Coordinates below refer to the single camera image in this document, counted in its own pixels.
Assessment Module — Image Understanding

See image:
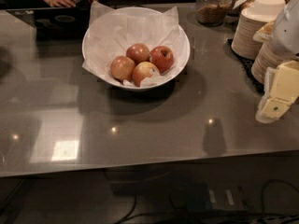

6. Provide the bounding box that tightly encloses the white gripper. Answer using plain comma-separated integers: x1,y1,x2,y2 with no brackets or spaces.
253,0,299,123

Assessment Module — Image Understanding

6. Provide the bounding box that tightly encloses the red apple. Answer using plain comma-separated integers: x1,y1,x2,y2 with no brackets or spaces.
149,46,174,73
126,43,150,64

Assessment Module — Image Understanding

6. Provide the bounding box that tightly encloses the white paper bowl stack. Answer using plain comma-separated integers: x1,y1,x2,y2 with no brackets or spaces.
241,0,286,22

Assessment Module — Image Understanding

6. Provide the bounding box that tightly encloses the yellow-red apple front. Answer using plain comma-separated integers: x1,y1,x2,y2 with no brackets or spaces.
132,62,160,87

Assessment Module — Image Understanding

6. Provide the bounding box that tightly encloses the red apple back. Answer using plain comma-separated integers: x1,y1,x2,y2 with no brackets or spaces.
126,43,150,64

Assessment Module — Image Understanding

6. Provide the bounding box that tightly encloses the red-yellow apple left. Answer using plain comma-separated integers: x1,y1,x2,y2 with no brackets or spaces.
110,56,135,81

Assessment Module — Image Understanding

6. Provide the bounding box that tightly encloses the paper plate stack front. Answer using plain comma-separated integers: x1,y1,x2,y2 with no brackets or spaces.
251,42,283,84

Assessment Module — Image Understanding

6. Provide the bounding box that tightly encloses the paper plate stack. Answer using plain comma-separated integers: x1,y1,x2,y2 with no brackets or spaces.
251,42,283,84
231,7,271,60

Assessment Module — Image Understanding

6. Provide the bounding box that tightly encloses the black mat under plates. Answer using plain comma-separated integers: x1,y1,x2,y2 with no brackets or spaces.
227,39,264,95

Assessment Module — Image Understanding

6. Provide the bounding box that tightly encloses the paper plate stack back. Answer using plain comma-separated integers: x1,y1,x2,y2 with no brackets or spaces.
231,7,271,60

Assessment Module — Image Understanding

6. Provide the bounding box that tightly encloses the glass jar with cereal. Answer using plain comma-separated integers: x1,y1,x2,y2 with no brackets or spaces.
195,0,233,26

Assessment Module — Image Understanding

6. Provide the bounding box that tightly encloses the power box on floor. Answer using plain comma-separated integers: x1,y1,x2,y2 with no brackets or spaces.
185,183,249,212

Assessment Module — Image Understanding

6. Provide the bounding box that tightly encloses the white paper liner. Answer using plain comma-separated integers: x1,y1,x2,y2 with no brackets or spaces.
81,0,190,89

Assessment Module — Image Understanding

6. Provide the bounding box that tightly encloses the black cable on floor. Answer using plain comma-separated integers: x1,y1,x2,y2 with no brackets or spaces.
115,179,299,224

